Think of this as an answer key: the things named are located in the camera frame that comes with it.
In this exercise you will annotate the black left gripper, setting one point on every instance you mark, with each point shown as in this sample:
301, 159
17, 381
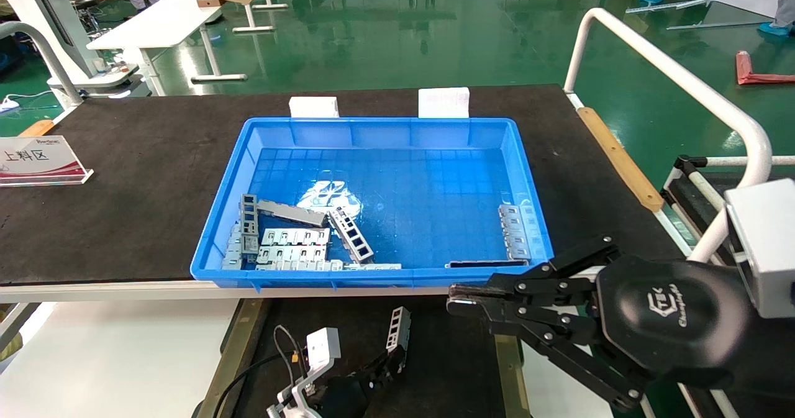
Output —
341, 399

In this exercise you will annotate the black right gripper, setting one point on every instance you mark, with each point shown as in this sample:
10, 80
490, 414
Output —
671, 325

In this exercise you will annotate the grey windowed metal bracket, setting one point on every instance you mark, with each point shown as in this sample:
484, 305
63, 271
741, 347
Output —
397, 331
351, 235

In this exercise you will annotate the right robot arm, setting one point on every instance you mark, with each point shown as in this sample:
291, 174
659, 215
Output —
776, 356

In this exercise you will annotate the black container mat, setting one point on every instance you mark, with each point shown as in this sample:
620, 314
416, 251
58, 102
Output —
348, 325

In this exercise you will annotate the long thin metal part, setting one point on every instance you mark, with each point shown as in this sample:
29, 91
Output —
372, 266

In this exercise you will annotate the small stacked metal part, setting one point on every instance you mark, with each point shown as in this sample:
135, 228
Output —
233, 253

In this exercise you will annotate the long wooden strip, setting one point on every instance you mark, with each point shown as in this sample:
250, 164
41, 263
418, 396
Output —
615, 154

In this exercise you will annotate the black cart with white tube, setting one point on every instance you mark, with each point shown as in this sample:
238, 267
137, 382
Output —
683, 194

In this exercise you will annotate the flat grey metal plate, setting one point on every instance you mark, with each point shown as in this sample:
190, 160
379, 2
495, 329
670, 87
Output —
292, 212

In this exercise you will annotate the blue plastic bin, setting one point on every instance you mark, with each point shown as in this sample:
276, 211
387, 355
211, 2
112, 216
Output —
422, 176

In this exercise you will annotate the white foam block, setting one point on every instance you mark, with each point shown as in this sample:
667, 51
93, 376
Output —
313, 107
443, 102

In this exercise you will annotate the white tube railing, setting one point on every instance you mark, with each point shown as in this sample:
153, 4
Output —
683, 82

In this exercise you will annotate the red folded object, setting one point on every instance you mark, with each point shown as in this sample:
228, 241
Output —
745, 70

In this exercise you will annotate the white table legs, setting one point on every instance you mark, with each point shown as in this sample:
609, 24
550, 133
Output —
253, 28

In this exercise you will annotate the person in grey trousers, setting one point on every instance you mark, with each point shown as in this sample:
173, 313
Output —
785, 8

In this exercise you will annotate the red and white sign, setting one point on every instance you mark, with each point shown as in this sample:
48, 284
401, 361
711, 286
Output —
37, 157

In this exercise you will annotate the white table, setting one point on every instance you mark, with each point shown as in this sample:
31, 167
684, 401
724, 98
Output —
155, 23

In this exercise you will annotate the short wooden piece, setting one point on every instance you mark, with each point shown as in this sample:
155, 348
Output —
37, 128

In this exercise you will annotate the white power strip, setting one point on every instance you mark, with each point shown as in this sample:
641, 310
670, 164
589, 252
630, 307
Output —
9, 103

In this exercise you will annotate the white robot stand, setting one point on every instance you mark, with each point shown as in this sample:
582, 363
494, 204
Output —
53, 27

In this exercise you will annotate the grey curved handrail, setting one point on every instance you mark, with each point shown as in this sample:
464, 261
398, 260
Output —
25, 28

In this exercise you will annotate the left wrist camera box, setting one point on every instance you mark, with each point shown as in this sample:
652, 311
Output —
323, 346

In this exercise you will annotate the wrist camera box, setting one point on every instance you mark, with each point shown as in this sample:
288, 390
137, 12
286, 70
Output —
764, 244
323, 346

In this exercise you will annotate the brass coloured rail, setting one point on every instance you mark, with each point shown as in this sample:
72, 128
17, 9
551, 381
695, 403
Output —
510, 381

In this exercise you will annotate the upright grey metal frame part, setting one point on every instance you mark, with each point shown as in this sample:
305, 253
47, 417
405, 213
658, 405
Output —
249, 210

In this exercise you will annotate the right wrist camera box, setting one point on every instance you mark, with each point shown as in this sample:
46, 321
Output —
764, 244

